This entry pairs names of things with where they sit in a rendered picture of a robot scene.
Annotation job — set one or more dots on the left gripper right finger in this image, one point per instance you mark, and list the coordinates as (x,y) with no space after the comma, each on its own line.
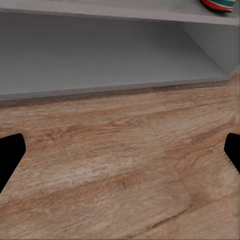
(232,149)

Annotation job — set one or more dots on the gym shoe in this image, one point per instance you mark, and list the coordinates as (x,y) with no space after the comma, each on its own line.
(225,6)

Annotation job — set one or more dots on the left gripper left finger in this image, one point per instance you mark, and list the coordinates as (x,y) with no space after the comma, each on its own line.
(12,150)

